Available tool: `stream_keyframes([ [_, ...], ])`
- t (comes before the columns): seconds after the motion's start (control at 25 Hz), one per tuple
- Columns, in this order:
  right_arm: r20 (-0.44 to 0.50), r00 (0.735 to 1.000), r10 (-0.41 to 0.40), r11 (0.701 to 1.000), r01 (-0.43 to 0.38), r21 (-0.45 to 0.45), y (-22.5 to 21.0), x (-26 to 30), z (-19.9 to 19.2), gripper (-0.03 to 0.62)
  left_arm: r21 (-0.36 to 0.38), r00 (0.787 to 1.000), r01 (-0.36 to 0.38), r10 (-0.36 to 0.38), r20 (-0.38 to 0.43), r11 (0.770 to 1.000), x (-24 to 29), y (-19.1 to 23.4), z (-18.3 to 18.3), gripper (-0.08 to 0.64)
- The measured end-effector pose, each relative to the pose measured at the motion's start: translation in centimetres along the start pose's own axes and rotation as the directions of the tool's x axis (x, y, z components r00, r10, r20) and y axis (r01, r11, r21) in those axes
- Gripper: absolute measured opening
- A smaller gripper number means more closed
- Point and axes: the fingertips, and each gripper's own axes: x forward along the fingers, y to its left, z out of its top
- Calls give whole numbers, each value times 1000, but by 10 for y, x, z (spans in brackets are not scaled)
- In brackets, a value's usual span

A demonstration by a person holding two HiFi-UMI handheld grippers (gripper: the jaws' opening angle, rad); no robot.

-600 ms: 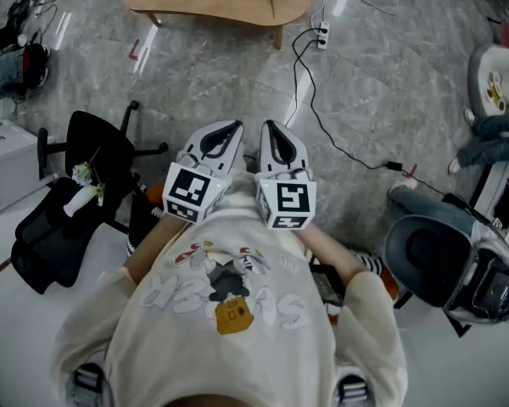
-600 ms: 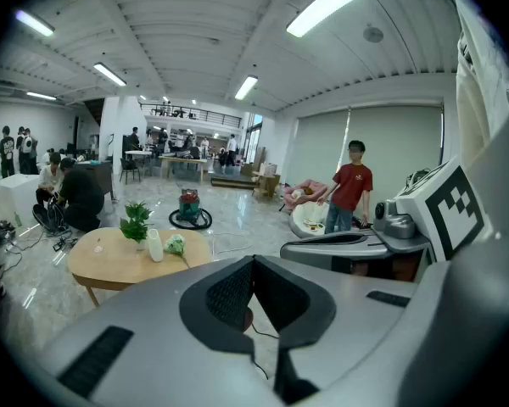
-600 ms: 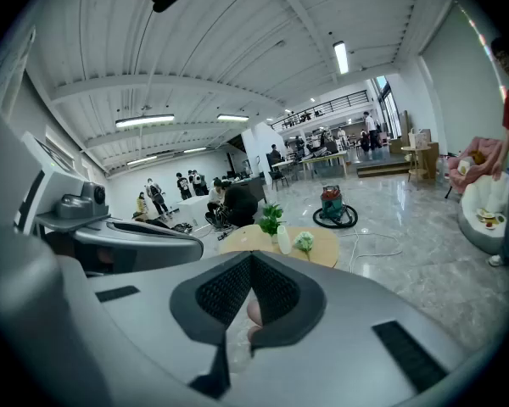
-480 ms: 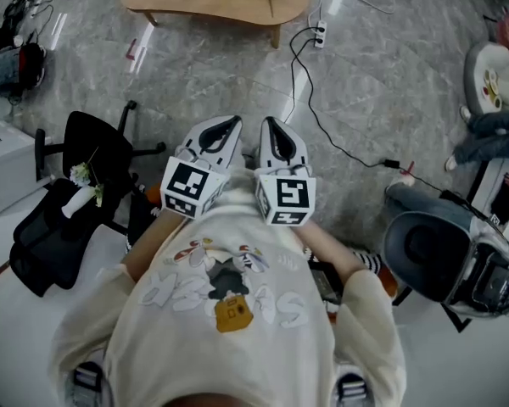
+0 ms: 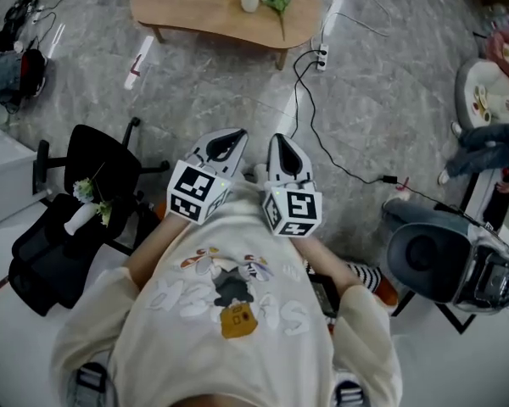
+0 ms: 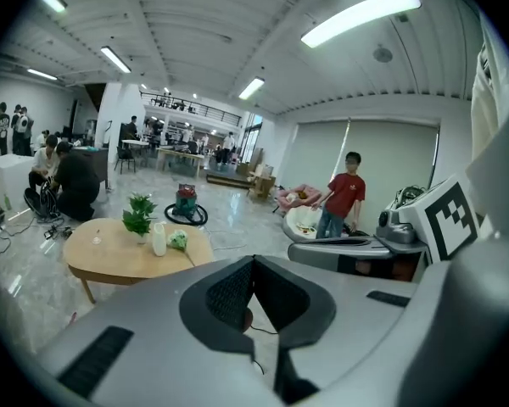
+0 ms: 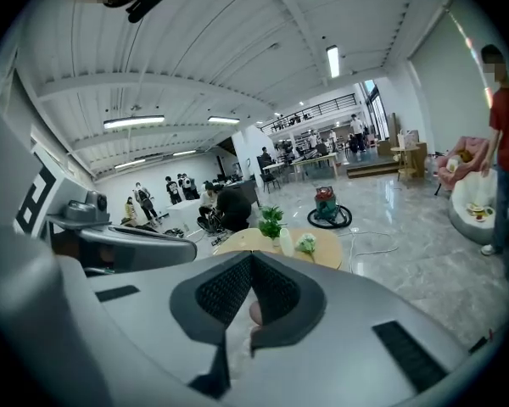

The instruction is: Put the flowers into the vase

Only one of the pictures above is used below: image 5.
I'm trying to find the cream printed sweatshirt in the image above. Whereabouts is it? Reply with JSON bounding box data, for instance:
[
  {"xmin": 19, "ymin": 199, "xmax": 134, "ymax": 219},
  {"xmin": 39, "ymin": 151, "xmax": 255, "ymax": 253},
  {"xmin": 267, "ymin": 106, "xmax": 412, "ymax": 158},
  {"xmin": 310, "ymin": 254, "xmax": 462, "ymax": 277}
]
[{"xmin": 50, "ymin": 178, "xmax": 405, "ymax": 407}]

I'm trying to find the white cable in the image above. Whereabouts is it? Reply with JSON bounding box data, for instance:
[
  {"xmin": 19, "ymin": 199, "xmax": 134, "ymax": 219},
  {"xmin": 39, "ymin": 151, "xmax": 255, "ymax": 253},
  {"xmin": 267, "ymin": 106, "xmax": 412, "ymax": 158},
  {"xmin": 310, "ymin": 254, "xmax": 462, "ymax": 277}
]
[{"xmin": 321, "ymin": 0, "xmax": 394, "ymax": 47}]

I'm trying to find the striped sock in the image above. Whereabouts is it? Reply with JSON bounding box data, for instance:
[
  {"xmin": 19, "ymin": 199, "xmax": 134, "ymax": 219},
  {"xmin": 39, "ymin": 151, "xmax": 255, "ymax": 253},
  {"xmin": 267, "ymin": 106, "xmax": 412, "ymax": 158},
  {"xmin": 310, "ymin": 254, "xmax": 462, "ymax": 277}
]
[{"xmin": 346, "ymin": 262, "xmax": 385, "ymax": 291}]

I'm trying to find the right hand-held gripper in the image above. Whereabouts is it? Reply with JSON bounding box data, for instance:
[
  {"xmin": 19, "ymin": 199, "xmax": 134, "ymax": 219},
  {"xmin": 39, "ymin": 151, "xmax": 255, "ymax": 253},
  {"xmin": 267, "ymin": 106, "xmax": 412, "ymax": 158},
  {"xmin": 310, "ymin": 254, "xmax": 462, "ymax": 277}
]
[{"xmin": 261, "ymin": 132, "xmax": 323, "ymax": 238}]

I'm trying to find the black office chair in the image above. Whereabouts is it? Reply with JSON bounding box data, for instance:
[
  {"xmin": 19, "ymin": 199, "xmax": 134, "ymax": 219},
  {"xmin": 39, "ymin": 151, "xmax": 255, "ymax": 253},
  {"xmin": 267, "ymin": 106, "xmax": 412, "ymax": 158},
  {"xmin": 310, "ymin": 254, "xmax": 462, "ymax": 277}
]
[{"xmin": 7, "ymin": 116, "xmax": 171, "ymax": 318}]

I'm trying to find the pale flowers bunch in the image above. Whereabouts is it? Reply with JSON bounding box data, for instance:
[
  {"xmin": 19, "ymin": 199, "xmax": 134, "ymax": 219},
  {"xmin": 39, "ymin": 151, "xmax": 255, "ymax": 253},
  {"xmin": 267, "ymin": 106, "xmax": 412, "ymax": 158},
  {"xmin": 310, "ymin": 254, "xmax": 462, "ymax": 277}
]
[{"xmin": 71, "ymin": 162, "xmax": 114, "ymax": 228}]

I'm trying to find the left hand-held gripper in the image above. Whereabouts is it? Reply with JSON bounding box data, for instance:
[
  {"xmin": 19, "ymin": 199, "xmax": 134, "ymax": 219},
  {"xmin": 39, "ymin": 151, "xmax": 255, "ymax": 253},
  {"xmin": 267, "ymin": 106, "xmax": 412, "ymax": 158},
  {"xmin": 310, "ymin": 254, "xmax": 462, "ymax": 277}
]
[{"xmin": 165, "ymin": 127, "xmax": 249, "ymax": 226}]

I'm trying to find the person's right forearm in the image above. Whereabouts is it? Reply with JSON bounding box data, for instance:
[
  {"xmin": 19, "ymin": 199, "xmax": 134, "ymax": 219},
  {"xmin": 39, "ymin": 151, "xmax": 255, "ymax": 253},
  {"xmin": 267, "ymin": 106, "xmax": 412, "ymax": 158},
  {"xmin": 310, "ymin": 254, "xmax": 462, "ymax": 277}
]
[{"xmin": 294, "ymin": 234, "xmax": 366, "ymax": 298}]

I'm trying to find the white narrow-necked vase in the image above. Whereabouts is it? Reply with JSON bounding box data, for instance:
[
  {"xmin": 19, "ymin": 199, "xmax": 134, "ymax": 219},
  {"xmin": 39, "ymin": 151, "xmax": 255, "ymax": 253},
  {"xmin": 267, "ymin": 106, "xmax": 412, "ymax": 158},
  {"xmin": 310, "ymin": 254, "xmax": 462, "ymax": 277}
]
[{"xmin": 63, "ymin": 201, "xmax": 99, "ymax": 237}]

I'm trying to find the black and red backpack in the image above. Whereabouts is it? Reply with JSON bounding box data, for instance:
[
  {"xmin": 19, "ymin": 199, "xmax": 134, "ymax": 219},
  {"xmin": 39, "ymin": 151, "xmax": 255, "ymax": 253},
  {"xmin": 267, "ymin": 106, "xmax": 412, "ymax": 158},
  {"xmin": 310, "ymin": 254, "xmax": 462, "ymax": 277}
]
[{"xmin": 19, "ymin": 47, "xmax": 48, "ymax": 98}]

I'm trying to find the orange shoe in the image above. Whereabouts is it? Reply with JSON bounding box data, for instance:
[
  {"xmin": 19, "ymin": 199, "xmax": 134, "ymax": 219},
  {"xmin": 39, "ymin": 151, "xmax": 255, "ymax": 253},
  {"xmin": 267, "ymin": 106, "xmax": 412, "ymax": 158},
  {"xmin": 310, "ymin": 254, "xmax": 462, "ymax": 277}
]
[{"xmin": 373, "ymin": 276, "xmax": 400, "ymax": 308}]

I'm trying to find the white power strip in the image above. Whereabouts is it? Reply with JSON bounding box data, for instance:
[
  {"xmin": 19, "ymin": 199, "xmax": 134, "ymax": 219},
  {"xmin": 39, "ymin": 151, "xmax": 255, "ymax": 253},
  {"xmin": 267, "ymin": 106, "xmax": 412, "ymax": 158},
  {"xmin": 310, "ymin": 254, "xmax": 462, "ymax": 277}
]
[{"xmin": 316, "ymin": 43, "xmax": 330, "ymax": 73}]

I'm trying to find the black cable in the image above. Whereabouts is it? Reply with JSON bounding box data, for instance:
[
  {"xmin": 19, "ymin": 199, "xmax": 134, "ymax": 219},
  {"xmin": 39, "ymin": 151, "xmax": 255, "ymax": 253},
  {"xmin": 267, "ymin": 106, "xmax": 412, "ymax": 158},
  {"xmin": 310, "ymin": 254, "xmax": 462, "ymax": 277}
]
[{"xmin": 288, "ymin": 48, "xmax": 387, "ymax": 185}]

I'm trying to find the person's left forearm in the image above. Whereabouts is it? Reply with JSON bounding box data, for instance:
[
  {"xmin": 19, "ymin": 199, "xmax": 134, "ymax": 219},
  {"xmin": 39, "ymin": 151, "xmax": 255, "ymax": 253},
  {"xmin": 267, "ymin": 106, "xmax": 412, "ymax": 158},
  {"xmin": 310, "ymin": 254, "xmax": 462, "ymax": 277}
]
[{"xmin": 126, "ymin": 215, "xmax": 194, "ymax": 294}]

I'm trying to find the grey cloth bundle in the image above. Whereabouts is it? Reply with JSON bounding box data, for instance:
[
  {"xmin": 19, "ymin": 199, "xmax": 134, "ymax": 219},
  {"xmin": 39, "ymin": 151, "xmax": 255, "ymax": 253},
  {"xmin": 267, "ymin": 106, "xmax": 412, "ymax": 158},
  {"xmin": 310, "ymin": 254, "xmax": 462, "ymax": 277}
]
[{"xmin": 0, "ymin": 50, "xmax": 24, "ymax": 103}]

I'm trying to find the grey and black appliance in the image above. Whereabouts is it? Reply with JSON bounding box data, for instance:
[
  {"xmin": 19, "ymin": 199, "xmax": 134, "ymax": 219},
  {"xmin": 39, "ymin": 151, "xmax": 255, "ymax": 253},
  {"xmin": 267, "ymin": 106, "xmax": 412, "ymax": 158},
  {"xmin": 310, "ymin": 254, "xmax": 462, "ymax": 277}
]
[{"xmin": 385, "ymin": 221, "xmax": 509, "ymax": 318}]

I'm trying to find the white plastic cabinet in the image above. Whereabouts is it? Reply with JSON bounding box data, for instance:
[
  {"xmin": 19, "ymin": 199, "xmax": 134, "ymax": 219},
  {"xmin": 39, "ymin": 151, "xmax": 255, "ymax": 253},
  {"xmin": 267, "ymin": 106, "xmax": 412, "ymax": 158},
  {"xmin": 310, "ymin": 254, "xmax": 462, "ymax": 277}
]
[{"xmin": 0, "ymin": 128, "xmax": 53, "ymax": 232}]

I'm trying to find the low wooden table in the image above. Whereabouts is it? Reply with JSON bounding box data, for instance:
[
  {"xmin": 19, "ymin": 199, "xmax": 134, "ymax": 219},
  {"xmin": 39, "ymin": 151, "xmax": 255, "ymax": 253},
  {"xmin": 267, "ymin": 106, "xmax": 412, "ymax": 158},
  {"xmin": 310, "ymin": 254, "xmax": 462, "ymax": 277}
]
[{"xmin": 130, "ymin": 0, "xmax": 325, "ymax": 72}]

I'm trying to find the black handheld device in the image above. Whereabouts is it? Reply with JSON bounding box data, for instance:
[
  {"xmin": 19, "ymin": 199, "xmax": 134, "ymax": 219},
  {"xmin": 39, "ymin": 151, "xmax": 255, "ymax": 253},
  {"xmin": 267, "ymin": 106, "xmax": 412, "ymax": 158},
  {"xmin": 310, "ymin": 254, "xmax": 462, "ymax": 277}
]
[{"xmin": 306, "ymin": 270, "xmax": 341, "ymax": 318}]

